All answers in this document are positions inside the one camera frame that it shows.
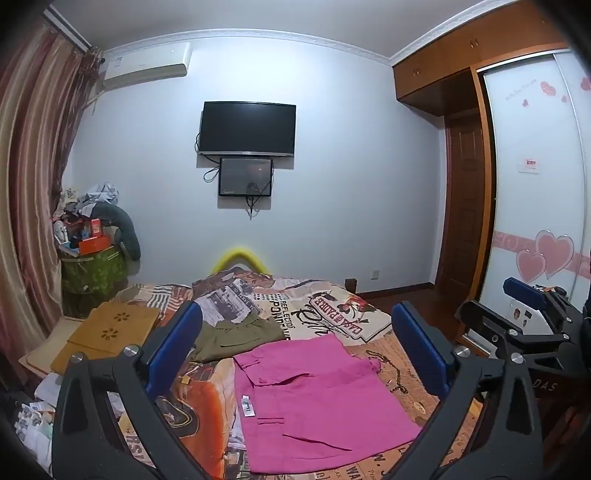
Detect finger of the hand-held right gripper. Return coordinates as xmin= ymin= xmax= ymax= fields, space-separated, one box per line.
xmin=454 ymin=300 xmax=548 ymax=361
xmin=503 ymin=277 xmax=583 ymax=325

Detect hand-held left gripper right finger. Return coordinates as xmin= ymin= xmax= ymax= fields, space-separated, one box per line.
xmin=391 ymin=301 xmax=544 ymax=480

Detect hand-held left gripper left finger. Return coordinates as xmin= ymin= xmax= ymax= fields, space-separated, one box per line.
xmin=52 ymin=301 xmax=204 ymax=480

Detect pink pants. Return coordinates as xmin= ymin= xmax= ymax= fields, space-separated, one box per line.
xmin=232 ymin=333 xmax=423 ymax=475

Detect olive green pants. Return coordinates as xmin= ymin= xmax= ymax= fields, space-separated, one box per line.
xmin=189 ymin=318 xmax=291 ymax=364

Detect white heart-print wardrobe door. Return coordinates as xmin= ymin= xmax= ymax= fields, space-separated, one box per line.
xmin=477 ymin=50 xmax=591 ymax=334

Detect printed blanket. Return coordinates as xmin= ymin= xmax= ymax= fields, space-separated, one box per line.
xmin=111 ymin=267 xmax=490 ymax=480

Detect yellow curved object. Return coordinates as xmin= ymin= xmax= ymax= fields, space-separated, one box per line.
xmin=211 ymin=247 xmax=271 ymax=274

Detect orange box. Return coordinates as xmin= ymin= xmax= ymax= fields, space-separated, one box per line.
xmin=78 ymin=236 xmax=112 ymax=256

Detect pile of papers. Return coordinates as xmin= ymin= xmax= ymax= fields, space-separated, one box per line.
xmin=13 ymin=373 xmax=122 ymax=468

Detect pile of clothes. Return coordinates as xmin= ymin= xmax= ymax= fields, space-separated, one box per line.
xmin=59 ymin=182 xmax=122 ymax=219

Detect striped curtain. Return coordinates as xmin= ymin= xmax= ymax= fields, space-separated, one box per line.
xmin=0 ymin=18 xmax=101 ymax=384

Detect wooden overhead cabinet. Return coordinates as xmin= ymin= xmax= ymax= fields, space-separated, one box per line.
xmin=392 ymin=0 xmax=575 ymax=117

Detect white air conditioner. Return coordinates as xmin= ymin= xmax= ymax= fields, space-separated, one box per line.
xmin=102 ymin=42 xmax=193 ymax=96

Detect small wall monitor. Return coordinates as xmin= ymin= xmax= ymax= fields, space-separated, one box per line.
xmin=219 ymin=157 xmax=274 ymax=197

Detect wall-mounted television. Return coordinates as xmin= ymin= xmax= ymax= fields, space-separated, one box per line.
xmin=198 ymin=102 xmax=297 ymax=158

